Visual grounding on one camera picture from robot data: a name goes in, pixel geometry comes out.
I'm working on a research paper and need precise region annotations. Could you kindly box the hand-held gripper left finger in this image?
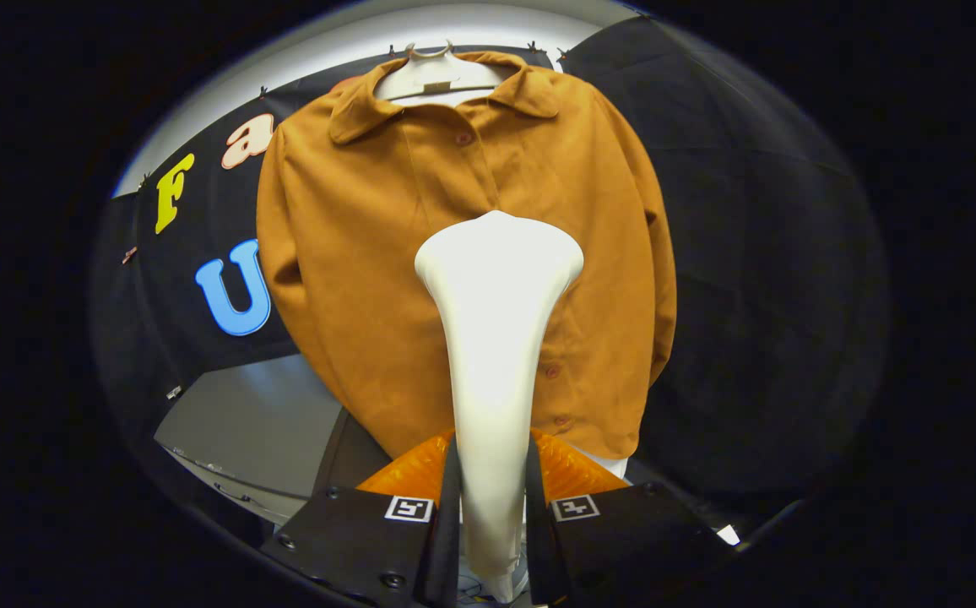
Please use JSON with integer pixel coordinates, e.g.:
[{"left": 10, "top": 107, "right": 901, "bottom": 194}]
[{"left": 260, "top": 429, "right": 462, "bottom": 608}]

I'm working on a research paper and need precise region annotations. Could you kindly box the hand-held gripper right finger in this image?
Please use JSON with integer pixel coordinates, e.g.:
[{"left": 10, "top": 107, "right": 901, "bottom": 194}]
[{"left": 526, "top": 429, "right": 738, "bottom": 608}]

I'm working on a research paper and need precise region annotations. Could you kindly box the white garment steamer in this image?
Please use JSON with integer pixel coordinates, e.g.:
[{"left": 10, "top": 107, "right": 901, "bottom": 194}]
[{"left": 415, "top": 210, "right": 585, "bottom": 605}]

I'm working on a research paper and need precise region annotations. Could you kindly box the orange button-up shirt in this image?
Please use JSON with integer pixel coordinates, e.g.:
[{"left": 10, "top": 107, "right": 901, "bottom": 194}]
[{"left": 256, "top": 51, "right": 678, "bottom": 461}]

